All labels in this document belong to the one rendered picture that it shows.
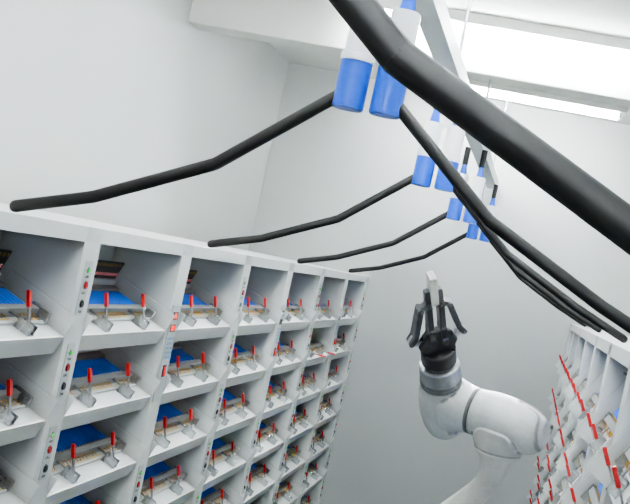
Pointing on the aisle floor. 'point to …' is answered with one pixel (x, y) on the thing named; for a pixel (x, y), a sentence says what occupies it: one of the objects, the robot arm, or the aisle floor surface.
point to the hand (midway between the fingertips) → (432, 288)
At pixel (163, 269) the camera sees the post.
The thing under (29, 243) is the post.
